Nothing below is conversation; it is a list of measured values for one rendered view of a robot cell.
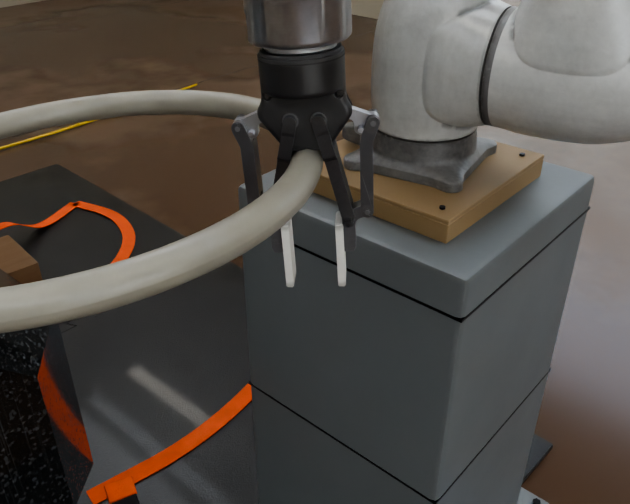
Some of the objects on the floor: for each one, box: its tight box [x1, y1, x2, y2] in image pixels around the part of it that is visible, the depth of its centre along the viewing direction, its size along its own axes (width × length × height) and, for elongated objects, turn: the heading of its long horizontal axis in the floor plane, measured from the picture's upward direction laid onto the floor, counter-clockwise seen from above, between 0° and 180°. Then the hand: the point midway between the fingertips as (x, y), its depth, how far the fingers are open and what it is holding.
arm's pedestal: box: [238, 141, 594, 504], centre depth 124 cm, size 50×50×80 cm
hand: (314, 252), depth 67 cm, fingers closed on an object, 4 cm apart
